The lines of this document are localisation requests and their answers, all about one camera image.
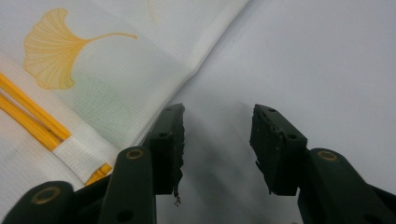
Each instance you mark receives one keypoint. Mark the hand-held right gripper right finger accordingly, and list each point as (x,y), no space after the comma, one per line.
(280,155)

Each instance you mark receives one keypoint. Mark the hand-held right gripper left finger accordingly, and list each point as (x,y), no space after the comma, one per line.
(166,149)

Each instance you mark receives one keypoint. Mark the white mesh bag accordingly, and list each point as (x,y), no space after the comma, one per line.
(102,77)

